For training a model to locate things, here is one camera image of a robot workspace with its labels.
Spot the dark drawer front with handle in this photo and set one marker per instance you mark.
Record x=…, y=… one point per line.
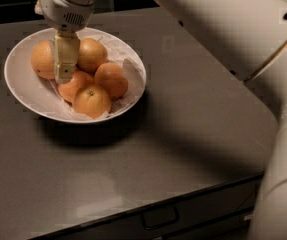
x=198, y=215

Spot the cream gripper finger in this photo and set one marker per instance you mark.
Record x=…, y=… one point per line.
x=65, y=49

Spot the large white bowl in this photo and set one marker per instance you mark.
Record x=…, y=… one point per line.
x=41, y=96

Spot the orange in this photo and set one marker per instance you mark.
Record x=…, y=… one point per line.
x=109, y=76
x=92, y=100
x=91, y=55
x=42, y=60
x=79, y=80

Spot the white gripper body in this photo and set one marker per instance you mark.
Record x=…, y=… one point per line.
x=63, y=13

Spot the white paper bowl liner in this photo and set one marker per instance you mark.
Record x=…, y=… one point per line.
x=112, y=80

